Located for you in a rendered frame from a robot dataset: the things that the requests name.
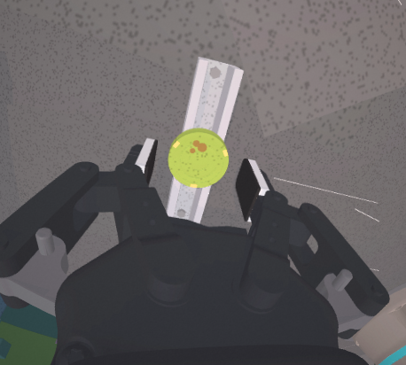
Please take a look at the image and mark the lime green round token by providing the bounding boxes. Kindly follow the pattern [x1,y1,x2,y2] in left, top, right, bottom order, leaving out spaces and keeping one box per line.
[168,128,230,190]

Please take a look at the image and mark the white slotted rail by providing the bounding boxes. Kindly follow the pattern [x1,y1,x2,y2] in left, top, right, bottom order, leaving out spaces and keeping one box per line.
[165,56,245,224]

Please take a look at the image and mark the green block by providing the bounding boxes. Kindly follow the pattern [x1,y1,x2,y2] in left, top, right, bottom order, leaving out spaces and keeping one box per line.
[0,321,59,365]

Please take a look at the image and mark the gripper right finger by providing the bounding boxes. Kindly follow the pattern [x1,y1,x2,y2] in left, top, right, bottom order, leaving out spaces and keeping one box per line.
[235,158,391,317]

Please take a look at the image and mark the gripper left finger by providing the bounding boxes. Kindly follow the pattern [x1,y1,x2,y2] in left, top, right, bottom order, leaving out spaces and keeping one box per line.
[0,137,167,277]

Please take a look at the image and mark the teal block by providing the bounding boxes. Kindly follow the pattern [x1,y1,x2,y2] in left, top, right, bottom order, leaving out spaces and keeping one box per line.
[0,304,59,338]

